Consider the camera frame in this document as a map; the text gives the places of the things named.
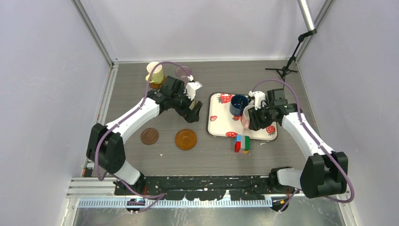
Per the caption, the dark blue mug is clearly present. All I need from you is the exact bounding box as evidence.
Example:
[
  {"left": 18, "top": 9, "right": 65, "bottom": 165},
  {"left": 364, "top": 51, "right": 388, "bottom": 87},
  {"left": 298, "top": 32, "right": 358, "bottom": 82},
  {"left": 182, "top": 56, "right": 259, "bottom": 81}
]
[{"left": 229, "top": 95, "right": 249, "bottom": 116}]

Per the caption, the aluminium front rail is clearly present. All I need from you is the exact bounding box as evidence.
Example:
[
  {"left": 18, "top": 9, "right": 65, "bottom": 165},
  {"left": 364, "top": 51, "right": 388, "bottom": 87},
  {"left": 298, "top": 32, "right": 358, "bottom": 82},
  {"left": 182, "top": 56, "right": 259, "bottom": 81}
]
[{"left": 66, "top": 174, "right": 351, "bottom": 209}]

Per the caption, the black camera tripod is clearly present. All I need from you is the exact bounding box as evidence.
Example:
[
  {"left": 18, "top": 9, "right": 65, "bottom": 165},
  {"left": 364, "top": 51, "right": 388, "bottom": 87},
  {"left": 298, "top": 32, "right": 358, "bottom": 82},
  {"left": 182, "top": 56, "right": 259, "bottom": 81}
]
[{"left": 265, "top": 29, "right": 318, "bottom": 82}]

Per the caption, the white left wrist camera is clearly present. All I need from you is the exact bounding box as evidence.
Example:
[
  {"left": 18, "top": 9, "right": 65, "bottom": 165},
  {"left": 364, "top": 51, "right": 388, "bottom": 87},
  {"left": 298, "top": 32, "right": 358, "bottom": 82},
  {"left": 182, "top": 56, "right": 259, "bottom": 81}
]
[{"left": 185, "top": 81, "right": 202, "bottom": 101}]

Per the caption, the lilac mug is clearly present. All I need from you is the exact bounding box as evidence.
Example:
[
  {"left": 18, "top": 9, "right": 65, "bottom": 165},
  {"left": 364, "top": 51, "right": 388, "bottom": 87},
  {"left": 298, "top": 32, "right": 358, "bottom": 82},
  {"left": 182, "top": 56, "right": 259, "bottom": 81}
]
[{"left": 175, "top": 66, "right": 192, "bottom": 78}]

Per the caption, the light green mug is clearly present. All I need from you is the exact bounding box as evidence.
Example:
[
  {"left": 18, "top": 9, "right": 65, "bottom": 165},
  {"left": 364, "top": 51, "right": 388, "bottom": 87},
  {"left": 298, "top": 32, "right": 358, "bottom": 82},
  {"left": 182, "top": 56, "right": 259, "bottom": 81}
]
[{"left": 189, "top": 100, "right": 197, "bottom": 110}]

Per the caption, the dark brown wooden coaster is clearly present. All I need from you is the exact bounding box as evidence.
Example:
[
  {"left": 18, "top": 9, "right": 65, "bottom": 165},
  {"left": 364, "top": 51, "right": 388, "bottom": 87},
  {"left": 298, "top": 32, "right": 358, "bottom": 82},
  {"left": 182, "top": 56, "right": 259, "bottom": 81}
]
[{"left": 140, "top": 128, "right": 159, "bottom": 145}]

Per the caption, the silver pole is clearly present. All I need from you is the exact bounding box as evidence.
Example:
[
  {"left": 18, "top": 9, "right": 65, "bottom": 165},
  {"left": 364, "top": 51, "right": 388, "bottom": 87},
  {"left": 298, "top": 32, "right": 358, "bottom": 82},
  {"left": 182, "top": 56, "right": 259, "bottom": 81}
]
[{"left": 297, "top": 0, "right": 316, "bottom": 32}]

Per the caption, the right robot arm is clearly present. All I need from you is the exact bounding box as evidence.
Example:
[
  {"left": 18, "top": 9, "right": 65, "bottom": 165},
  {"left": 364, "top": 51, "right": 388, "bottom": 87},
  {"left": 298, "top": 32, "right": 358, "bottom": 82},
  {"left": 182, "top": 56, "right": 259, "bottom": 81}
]
[{"left": 248, "top": 89, "right": 349, "bottom": 198}]

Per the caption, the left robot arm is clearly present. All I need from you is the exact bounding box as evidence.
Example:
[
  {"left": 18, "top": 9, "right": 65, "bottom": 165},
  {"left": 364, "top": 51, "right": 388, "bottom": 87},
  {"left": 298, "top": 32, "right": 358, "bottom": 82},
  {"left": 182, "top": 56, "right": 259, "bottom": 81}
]
[{"left": 86, "top": 76, "right": 202, "bottom": 195}]

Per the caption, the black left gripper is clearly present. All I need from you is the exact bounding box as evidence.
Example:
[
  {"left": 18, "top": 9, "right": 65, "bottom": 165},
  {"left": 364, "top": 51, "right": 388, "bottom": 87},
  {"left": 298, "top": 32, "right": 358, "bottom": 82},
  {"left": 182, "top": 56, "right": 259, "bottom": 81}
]
[{"left": 171, "top": 87, "right": 202, "bottom": 123}]

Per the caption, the cream mug yellow handle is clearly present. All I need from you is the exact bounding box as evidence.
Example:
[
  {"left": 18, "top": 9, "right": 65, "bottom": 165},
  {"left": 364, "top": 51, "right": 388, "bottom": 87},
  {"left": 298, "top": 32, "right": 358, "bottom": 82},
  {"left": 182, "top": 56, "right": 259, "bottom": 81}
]
[{"left": 145, "top": 62, "right": 164, "bottom": 84}]

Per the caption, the multicolour toy brick block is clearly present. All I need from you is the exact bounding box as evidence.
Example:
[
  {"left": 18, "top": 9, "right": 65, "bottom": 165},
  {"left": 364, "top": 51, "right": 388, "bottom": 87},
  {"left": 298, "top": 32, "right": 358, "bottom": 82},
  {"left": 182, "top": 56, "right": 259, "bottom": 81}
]
[{"left": 234, "top": 135, "right": 250, "bottom": 153}]

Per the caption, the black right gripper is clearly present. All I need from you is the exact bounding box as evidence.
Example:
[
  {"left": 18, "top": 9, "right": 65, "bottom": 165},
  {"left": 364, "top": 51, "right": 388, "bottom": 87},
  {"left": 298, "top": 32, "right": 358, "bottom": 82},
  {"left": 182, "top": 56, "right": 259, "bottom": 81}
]
[{"left": 248, "top": 103, "right": 276, "bottom": 131}]

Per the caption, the pink mug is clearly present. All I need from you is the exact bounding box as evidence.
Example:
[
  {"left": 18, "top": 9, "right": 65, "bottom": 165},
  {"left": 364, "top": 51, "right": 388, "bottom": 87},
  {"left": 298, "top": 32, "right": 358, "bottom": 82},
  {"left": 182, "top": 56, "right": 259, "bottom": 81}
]
[{"left": 240, "top": 105, "right": 254, "bottom": 130}]

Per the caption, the cream tray with black rim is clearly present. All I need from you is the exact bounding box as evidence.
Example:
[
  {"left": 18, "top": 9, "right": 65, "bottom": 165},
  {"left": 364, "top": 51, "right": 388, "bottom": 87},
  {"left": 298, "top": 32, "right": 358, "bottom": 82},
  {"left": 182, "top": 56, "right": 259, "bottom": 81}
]
[{"left": 207, "top": 92, "right": 278, "bottom": 142}]

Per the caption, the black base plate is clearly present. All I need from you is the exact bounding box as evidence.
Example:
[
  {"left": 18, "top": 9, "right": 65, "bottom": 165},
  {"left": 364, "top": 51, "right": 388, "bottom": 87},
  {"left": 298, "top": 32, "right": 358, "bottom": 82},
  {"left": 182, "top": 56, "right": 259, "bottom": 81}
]
[{"left": 112, "top": 175, "right": 301, "bottom": 202}]

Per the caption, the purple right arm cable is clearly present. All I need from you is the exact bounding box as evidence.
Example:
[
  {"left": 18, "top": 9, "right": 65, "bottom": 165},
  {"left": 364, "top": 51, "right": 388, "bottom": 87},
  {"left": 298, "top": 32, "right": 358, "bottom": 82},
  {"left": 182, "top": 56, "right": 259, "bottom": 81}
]
[{"left": 251, "top": 78, "right": 355, "bottom": 214}]

